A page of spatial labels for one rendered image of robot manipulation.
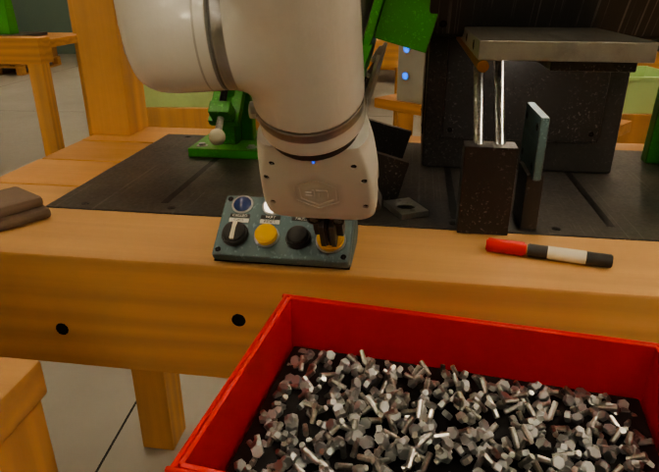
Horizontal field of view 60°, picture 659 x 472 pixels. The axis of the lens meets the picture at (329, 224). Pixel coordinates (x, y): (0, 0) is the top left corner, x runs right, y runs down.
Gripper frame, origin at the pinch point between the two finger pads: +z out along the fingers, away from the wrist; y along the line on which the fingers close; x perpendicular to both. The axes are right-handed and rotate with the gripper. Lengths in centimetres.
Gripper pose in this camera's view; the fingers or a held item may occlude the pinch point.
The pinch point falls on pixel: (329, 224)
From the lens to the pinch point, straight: 58.1
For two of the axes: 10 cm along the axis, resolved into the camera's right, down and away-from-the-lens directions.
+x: 1.2, -8.4, 5.3
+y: 9.9, 0.5, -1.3
